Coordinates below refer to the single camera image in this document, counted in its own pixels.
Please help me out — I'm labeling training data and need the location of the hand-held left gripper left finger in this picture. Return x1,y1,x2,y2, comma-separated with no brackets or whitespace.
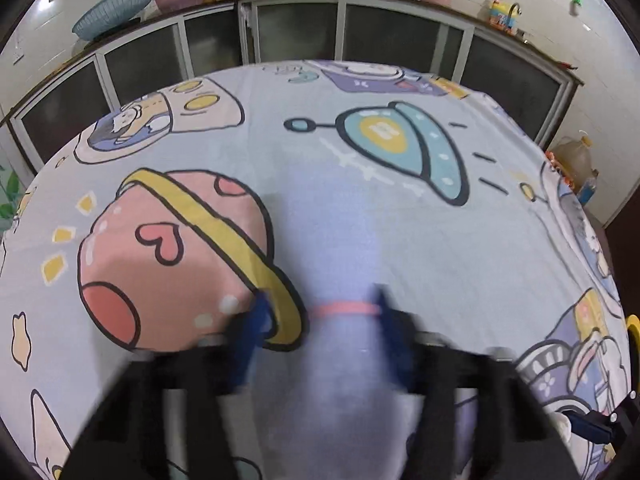
47,290,273,480

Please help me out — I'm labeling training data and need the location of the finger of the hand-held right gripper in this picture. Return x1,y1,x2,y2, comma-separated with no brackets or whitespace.
570,390,640,446

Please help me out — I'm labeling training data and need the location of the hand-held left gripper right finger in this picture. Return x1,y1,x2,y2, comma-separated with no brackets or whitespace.
372,284,586,480

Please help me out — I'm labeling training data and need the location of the pink rubber band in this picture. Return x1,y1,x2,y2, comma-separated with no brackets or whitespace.
309,301,382,318

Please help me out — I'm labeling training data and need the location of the yellow-rimmed black trash bin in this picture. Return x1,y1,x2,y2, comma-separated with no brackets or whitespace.
626,314,640,361

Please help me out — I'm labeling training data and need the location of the cartoon printed tablecloth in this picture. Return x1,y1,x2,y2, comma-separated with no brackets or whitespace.
0,59,636,480

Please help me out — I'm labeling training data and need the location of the clear bottle with blue liquid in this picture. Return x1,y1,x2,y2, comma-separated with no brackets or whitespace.
577,170,600,206

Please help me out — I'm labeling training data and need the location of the large cooking oil jug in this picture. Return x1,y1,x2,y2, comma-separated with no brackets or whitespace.
555,130,593,186

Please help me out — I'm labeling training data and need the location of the green plant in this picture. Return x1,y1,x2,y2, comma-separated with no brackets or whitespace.
0,165,23,221

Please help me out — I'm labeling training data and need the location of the kitchen cabinet with glass doors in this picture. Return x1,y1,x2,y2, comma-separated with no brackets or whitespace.
0,0,586,191

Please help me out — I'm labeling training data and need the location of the blue plastic basket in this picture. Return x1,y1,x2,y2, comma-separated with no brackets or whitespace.
71,0,157,42

